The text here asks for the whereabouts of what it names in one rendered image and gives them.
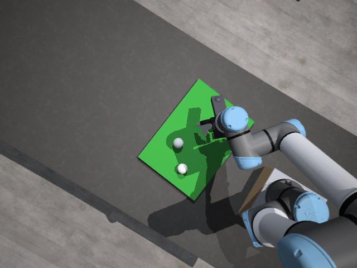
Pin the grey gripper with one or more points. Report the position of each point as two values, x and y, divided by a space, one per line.
206 125

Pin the white ball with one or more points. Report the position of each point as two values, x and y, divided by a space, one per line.
182 168
178 142

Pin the green rectangular mat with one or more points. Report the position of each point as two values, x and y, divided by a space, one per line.
202 155

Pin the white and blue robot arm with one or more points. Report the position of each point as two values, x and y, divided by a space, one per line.
303 237

